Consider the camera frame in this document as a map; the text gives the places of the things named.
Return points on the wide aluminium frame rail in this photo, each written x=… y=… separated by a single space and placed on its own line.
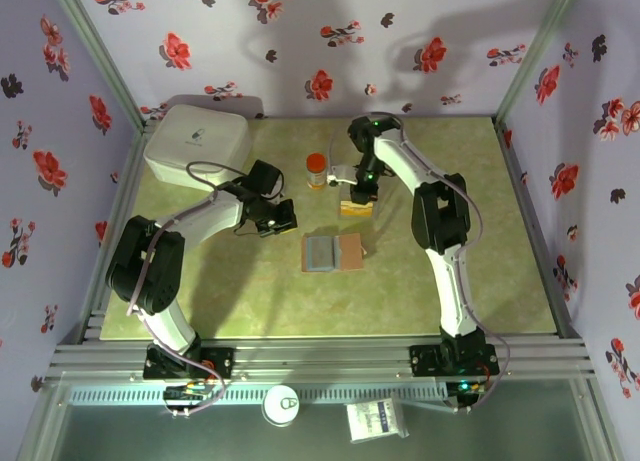
x=320 y=356

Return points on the white zip pill case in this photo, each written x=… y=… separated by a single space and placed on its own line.
x=195 y=141

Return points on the clear bag with papers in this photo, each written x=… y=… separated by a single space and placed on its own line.
x=372 y=421

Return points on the aluminium corner post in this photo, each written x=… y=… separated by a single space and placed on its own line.
x=101 y=56
x=534 y=56

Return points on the white round lid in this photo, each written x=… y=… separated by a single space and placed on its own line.
x=280 y=406

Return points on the brown leather card holder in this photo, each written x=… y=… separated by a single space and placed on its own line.
x=350 y=253

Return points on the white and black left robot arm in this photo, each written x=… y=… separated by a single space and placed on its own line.
x=215 y=216

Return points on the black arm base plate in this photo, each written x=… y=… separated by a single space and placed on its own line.
x=220 y=361
x=425 y=358

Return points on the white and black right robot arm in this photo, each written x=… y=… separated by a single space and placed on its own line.
x=400 y=156

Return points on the small electronics board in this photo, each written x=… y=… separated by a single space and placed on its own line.
x=185 y=395
x=462 y=388

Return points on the orange pill bottle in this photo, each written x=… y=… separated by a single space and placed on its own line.
x=316 y=173

